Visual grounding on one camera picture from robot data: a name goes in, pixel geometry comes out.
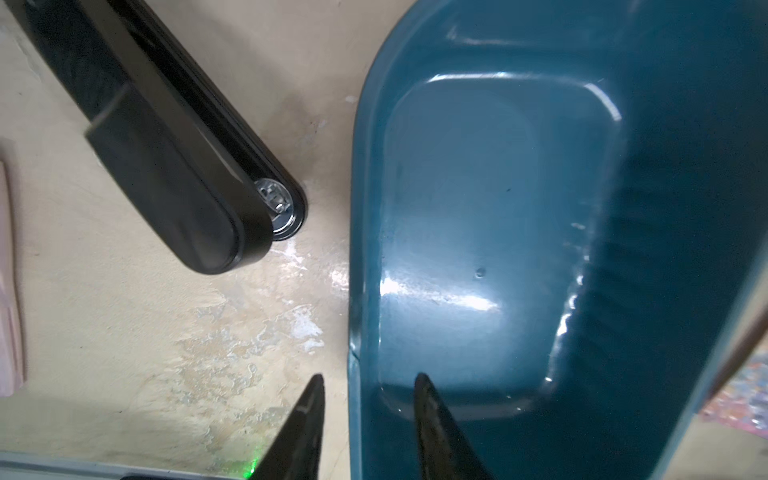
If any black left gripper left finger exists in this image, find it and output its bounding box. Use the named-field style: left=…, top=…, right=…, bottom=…
left=249, top=374, right=325, bottom=480

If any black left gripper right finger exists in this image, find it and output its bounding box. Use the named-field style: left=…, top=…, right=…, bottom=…
left=414, top=373, right=492, bottom=480

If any teal plastic storage box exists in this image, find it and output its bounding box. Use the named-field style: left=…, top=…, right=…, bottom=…
left=348, top=1, right=767, bottom=479

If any pink calculator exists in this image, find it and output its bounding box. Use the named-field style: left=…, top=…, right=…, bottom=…
left=1, top=163, right=24, bottom=397

